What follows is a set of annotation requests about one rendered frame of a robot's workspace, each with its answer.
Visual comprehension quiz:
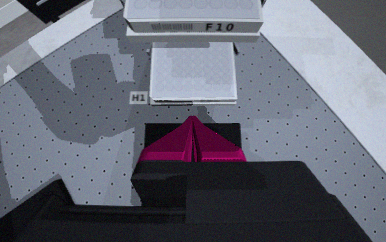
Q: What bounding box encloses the white multi-well plate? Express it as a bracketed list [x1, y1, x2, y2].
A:
[123, 0, 264, 43]
[150, 42, 237, 106]

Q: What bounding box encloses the grey perforated base plate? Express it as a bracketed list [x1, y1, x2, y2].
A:
[0, 8, 386, 242]

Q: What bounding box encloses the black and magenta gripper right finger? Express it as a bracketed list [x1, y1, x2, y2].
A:
[192, 116, 247, 162]

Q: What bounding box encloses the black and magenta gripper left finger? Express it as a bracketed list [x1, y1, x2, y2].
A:
[137, 116, 192, 163]

